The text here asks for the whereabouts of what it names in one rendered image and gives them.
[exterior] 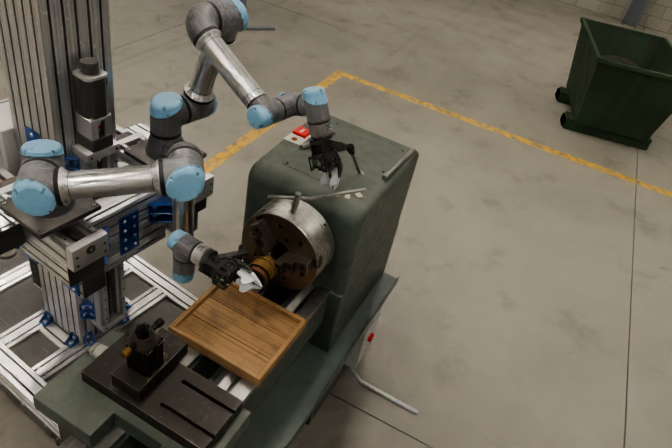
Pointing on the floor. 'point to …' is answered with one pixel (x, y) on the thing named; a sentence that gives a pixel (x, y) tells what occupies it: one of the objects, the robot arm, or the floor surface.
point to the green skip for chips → (618, 84)
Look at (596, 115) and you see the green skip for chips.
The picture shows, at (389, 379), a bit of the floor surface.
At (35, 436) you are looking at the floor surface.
